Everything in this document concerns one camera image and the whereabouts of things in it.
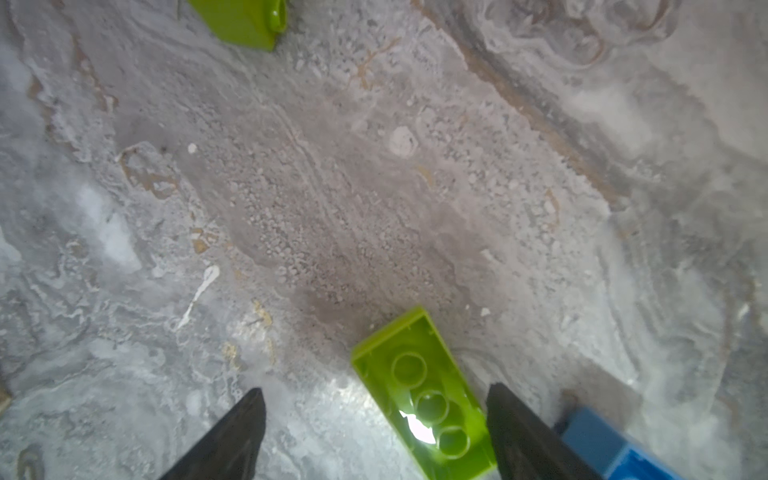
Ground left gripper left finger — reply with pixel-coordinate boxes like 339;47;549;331
161;388;267;480

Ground green lego near left gripper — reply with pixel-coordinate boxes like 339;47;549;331
189;0;287;51

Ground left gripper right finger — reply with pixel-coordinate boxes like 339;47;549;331
486;383;601;480

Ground blue lego brick left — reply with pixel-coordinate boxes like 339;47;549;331
561;407;681;480

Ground green lego brick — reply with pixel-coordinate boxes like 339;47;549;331
350;306;497;480

